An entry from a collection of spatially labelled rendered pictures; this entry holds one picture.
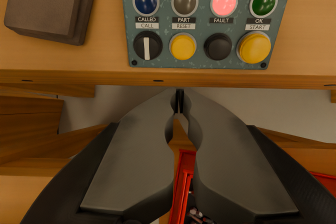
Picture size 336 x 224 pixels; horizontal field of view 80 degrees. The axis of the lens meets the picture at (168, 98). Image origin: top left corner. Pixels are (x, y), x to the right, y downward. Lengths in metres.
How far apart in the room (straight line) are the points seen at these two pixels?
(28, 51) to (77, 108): 0.97
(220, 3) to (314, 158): 0.29
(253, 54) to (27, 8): 0.23
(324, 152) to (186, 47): 0.30
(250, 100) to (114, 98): 0.76
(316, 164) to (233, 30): 0.27
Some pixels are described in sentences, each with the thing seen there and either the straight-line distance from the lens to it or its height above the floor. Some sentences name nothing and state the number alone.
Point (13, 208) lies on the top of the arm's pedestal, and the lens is 0.38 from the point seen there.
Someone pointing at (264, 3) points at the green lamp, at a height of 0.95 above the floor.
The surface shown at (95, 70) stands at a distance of 0.25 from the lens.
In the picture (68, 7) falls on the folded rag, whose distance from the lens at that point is 0.25.
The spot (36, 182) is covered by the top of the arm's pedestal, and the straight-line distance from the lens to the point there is 0.35.
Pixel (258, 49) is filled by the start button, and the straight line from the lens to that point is 0.21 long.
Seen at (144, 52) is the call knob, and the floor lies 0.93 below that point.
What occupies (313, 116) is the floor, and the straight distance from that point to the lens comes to 1.37.
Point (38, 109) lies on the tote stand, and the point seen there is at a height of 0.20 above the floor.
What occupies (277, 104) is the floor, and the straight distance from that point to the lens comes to 1.27.
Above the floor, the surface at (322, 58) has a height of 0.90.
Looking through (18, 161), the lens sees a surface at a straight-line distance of 0.53.
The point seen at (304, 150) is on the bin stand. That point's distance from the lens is 0.40.
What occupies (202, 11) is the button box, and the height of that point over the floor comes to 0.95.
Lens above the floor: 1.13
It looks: 87 degrees down
